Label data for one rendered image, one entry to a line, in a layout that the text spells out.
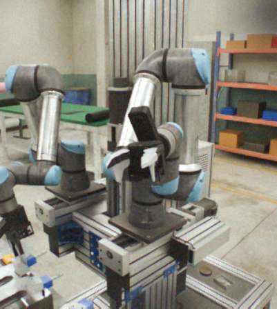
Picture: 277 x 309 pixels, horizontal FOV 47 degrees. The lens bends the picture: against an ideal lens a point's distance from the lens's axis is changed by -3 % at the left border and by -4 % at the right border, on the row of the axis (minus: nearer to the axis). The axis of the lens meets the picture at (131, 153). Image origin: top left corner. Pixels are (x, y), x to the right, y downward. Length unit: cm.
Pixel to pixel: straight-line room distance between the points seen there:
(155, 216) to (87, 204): 51
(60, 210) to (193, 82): 86
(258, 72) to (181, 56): 507
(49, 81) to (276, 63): 505
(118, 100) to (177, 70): 37
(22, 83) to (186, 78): 64
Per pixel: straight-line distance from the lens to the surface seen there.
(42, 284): 123
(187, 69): 108
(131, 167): 72
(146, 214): 124
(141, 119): 71
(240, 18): 634
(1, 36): 825
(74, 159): 156
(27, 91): 137
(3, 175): 117
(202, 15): 670
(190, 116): 112
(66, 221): 162
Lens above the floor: 164
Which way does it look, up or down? 16 degrees down
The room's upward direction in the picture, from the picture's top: straight up
